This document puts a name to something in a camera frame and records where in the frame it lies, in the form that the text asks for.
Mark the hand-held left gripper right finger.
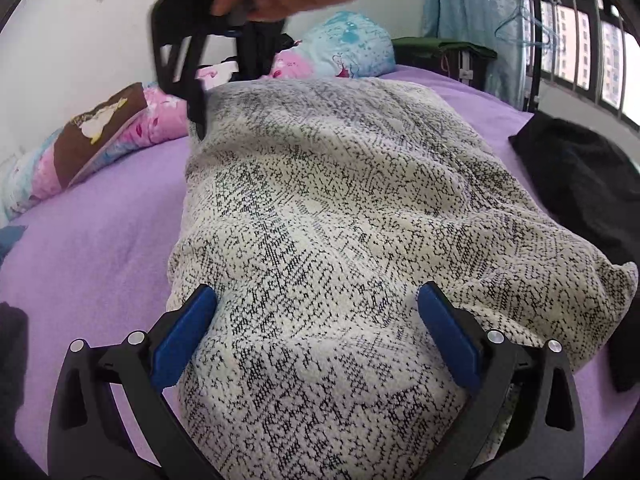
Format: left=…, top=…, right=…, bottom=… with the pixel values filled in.
left=416, top=281, right=586, bottom=480

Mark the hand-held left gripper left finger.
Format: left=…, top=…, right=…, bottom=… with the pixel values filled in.
left=47, top=282, right=221, bottom=480

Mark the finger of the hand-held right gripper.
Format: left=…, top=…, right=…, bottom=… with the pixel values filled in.
left=152, top=34, right=208, bottom=142
left=235, top=22, right=287, bottom=81

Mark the white speckled knit jacket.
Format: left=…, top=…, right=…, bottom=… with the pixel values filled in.
left=167, top=76, right=640, bottom=480

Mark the black clothes pile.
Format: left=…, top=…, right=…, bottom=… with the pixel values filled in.
left=197, top=32, right=301, bottom=83

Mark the light blue clothes hanger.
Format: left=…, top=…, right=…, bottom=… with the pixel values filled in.
left=494, top=0, right=558, bottom=48

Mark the purple fleece bed blanket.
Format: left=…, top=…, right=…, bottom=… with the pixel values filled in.
left=0, top=62, right=640, bottom=480

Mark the brown cartoon pillow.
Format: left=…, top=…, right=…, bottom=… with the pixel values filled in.
left=52, top=82, right=149, bottom=187

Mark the light blue curtain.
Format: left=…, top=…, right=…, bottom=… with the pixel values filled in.
left=422, top=0, right=533, bottom=108

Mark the black window railing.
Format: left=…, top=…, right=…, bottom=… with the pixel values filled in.
left=520, top=0, right=640, bottom=133

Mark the black coat rack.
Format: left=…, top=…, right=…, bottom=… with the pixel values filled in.
left=522, top=0, right=546, bottom=113

